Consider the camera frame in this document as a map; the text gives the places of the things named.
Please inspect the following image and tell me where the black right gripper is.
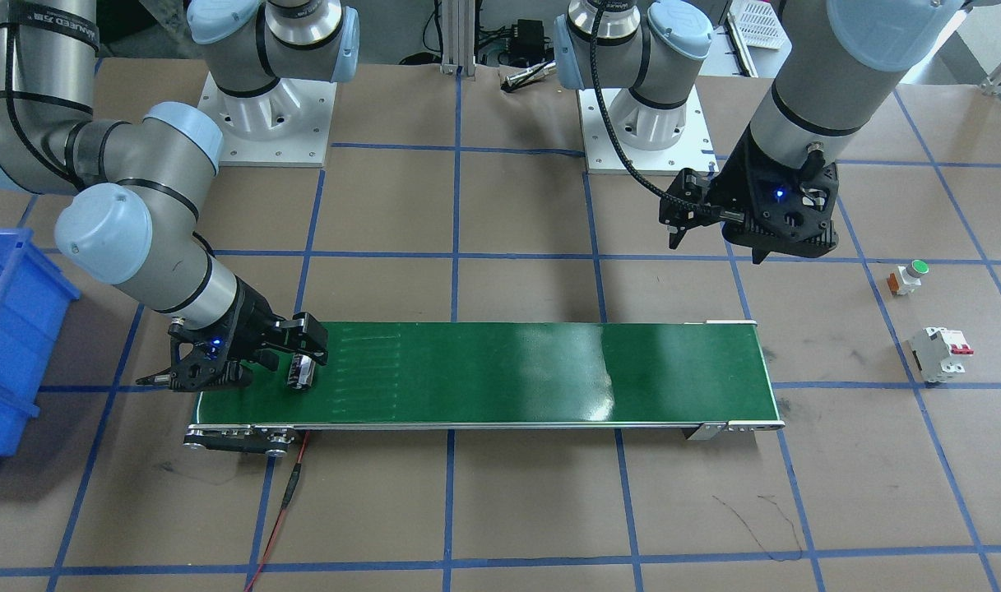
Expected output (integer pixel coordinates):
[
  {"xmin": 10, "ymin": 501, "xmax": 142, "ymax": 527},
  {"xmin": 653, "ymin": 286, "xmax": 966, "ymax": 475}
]
[{"xmin": 136, "ymin": 288, "xmax": 328, "ymax": 391}]

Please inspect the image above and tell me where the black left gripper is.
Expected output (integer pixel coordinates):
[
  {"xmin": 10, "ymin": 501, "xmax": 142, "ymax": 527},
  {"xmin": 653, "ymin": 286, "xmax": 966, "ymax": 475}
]
[{"xmin": 660, "ymin": 132, "xmax": 839, "ymax": 265}]

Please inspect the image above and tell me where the black cylindrical capacitor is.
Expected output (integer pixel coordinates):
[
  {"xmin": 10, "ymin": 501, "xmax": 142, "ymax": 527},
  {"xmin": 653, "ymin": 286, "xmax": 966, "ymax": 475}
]
[{"xmin": 285, "ymin": 354, "xmax": 318, "ymax": 392}]

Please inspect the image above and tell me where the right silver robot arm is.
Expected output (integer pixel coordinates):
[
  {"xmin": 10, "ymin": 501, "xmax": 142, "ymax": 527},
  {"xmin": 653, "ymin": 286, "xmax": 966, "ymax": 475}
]
[{"xmin": 0, "ymin": 1, "xmax": 360, "ymax": 392}]

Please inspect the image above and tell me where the green conveyor belt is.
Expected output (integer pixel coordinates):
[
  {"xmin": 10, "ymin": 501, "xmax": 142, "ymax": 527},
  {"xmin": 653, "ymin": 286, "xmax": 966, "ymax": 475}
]
[{"xmin": 183, "ymin": 320, "xmax": 785, "ymax": 456}]

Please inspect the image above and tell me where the blue plastic bin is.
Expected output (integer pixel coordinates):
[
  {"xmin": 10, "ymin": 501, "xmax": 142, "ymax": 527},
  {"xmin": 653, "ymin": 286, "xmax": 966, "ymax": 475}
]
[{"xmin": 0, "ymin": 229, "xmax": 80, "ymax": 457}]

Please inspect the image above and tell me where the white circuit breaker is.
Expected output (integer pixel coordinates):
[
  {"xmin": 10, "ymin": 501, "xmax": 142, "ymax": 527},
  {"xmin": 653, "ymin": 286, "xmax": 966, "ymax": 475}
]
[{"xmin": 910, "ymin": 326, "xmax": 975, "ymax": 385}]

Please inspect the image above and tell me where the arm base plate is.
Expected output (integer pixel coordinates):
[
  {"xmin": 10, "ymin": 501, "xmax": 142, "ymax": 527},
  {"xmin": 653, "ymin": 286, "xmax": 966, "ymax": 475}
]
[
  {"xmin": 197, "ymin": 74, "xmax": 338, "ymax": 169},
  {"xmin": 578, "ymin": 87, "xmax": 718, "ymax": 176}
]

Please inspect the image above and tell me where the red black power cable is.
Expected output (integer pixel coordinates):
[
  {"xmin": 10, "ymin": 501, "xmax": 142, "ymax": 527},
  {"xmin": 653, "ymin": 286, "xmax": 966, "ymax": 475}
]
[{"xmin": 243, "ymin": 432, "xmax": 313, "ymax": 592}]

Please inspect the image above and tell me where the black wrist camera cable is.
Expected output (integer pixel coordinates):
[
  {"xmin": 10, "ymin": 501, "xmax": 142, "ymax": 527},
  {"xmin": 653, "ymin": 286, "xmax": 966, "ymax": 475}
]
[{"xmin": 591, "ymin": 0, "xmax": 682, "ymax": 206}]

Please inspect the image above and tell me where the white push button switch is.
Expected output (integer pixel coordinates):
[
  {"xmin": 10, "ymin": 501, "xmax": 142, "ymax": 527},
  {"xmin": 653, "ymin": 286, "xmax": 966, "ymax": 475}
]
[{"xmin": 887, "ymin": 259, "xmax": 931, "ymax": 295}]

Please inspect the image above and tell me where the aluminium frame post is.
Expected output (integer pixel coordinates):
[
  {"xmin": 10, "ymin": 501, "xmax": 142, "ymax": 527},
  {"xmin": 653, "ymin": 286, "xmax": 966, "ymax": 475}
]
[{"xmin": 439, "ymin": 0, "xmax": 478, "ymax": 78}]

